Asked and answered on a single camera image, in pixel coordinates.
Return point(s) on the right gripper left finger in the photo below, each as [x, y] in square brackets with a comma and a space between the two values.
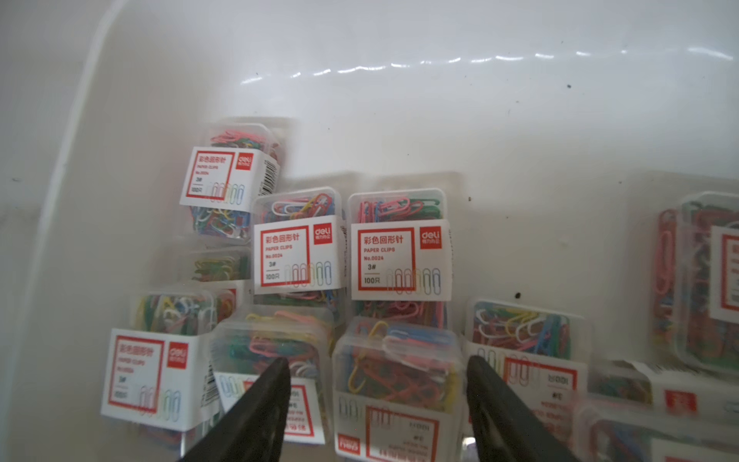
[253, 429]

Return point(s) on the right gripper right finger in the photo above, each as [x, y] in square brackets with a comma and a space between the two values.
[505, 429]

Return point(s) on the white plastic storage tray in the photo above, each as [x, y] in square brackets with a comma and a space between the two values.
[557, 129]

